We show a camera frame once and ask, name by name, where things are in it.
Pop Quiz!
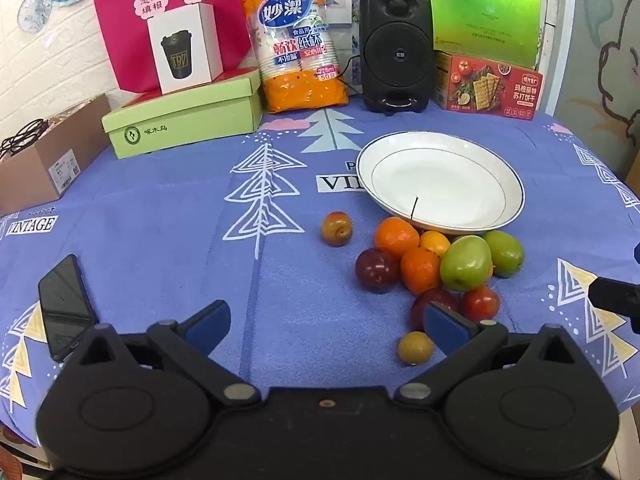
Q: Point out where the orange paper cup package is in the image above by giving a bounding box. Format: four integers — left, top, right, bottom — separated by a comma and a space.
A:
243, 0, 348, 113

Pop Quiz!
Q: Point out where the small brown kiwi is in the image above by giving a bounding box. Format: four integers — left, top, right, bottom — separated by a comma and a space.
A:
397, 332, 435, 366

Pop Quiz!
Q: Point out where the brown cardboard box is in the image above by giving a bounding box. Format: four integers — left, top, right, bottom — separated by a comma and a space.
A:
1, 94, 111, 216

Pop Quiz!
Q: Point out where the red yellow plum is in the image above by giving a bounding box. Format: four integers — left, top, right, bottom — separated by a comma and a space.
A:
320, 211, 352, 247

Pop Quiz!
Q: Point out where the white ceramic plate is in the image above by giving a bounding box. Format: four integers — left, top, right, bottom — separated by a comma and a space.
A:
356, 131, 526, 234

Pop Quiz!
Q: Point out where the pink paper bag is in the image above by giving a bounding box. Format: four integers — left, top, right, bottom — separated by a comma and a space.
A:
93, 0, 250, 93

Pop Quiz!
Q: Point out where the red cracker box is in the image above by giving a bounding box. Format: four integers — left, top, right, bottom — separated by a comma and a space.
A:
435, 51, 544, 120

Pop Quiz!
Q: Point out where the green shoe box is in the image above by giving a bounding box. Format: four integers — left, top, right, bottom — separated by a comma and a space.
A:
102, 67, 262, 159

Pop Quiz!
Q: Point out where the orange with stem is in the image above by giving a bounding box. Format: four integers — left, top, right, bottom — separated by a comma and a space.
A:
373, 216, 420, 259

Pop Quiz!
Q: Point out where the black speaker cable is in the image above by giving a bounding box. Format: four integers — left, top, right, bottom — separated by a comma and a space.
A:
335, 52, 365, 98

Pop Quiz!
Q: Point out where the yellow orange tangerine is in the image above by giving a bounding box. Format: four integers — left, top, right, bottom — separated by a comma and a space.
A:
420, 231, 451, 258

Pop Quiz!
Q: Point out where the dark red plum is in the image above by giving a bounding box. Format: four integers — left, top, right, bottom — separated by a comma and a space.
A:
409, 288, 459, 332
355, 248, 400, 294

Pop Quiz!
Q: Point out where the green apple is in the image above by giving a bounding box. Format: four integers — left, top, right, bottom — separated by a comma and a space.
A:
484, 231, 525, 278
439, 235, 492, 292

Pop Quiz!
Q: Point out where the green gift box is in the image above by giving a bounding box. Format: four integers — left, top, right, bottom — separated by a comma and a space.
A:
431, 0, 541, 68

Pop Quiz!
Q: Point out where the black smartphone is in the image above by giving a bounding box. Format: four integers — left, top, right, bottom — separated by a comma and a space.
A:
38, 254, 98, 363

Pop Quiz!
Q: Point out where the white cup box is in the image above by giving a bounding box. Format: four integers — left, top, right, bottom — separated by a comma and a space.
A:
146, 3, 224, 94

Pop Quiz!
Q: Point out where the small red apple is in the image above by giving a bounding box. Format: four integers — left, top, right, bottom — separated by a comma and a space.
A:
460, 285, 501, 323

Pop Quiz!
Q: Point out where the black speaker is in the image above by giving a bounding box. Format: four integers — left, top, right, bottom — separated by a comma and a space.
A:
359, 0, 436, 114

